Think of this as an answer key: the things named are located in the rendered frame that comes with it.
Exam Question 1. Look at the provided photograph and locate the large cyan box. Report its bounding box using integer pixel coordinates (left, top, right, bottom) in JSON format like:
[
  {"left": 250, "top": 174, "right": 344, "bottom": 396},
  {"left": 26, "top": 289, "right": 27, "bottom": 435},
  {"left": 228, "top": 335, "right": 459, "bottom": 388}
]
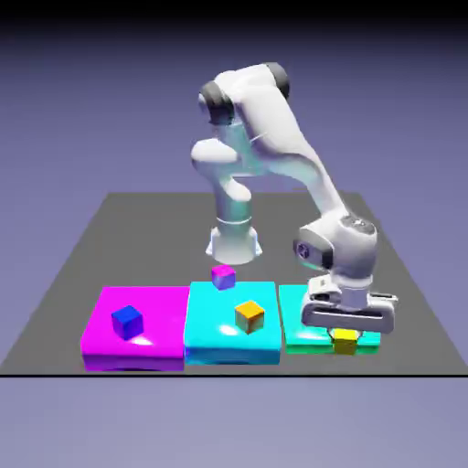
[{"left": 183, "top": 280, "right": 282, "bottom": 367}]

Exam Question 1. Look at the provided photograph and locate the small yellow cube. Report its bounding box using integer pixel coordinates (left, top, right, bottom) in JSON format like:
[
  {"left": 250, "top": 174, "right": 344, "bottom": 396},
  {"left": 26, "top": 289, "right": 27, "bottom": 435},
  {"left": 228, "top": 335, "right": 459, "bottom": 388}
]
[{"left": 332, "top": 327, "right": 358, "bottom": 356}]

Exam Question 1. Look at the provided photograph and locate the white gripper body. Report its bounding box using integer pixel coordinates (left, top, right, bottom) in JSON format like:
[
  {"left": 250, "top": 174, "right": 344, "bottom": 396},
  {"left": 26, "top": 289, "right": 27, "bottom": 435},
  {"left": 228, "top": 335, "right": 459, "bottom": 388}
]
[{"left": 300, "top": 294, "right": 397, "bottom": 335}]

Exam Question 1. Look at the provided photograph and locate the small magenta cube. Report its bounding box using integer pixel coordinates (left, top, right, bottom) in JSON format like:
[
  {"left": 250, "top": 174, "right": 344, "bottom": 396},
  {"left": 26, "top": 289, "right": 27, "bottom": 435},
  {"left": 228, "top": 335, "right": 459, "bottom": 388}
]
[{"left": 210, "top": 263, "right": 236, "bottom": 292}]

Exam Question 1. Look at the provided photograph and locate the large green box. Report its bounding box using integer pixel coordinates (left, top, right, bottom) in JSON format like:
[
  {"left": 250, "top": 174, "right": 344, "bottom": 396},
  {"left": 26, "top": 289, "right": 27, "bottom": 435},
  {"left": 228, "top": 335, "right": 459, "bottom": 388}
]
[{"left": 278, "top": 283, "right": 382, "bottom": 356}]

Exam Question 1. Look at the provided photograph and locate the large magenta box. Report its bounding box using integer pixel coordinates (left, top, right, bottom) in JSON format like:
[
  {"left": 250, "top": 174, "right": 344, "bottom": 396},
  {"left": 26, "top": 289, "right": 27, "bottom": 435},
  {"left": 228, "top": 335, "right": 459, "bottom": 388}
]
[{"left": 80, "top": 285, "right": 190, "bottom": 373}]

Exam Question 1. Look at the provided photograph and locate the small blue cube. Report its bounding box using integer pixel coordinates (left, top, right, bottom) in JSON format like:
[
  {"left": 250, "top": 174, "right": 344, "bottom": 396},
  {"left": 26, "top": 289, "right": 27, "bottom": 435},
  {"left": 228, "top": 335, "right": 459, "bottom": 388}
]
[{"left": 111, "top": 304, "right": 144, "bottom": 341}]

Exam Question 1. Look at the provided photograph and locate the small orange cube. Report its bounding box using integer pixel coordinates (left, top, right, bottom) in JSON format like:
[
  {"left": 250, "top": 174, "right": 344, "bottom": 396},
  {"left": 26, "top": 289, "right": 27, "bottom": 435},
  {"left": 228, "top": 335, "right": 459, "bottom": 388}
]
[{"left": 234, "top": 300, "right": 266, "bottom": 335}]

